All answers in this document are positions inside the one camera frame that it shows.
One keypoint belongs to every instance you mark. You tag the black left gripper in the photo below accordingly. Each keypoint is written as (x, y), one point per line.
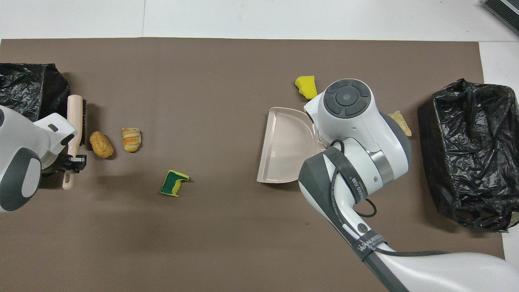
(77, 162)

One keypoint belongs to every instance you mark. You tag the brown bread roll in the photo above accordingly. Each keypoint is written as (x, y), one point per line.
(101, 144)

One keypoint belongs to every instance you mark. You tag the beige brush with black bristles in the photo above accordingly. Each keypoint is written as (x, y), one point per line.
(75, 113)

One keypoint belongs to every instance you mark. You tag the striped croissant pastry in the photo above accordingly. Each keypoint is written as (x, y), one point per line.
(131, 140)

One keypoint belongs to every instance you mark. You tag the green and yellow sponge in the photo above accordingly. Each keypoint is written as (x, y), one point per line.
(172, 183)

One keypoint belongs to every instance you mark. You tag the beige plastic dustpan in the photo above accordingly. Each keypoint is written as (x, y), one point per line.
(284, 146)

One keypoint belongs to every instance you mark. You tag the yellow sponge chunk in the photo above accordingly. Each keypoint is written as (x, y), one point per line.
(306, 86)

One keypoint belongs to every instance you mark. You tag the pale crusty bread piece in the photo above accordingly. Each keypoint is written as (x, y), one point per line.
(403, 123)

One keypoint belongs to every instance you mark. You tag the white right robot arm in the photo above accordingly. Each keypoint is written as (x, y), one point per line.
(348, 117)

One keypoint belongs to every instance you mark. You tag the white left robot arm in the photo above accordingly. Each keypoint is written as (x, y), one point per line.
(24, 146)

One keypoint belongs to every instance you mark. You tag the black bag lined bin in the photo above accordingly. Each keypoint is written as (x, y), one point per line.
(20, 89)
(466, 162)

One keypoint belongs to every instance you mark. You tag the brown paper table mat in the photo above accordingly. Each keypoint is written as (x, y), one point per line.
(202, 101)

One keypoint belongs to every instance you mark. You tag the dark grey ribbed device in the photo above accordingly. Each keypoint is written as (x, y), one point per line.
(505, 10)

